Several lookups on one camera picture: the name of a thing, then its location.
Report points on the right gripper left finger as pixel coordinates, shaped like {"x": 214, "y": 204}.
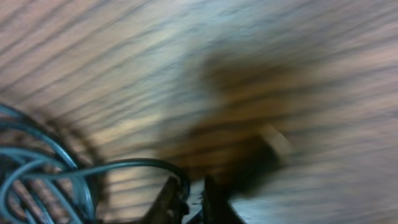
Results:
{"x": 169, "y": 207}

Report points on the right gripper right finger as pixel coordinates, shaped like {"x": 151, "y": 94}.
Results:
{"x": 215, "y": 207}

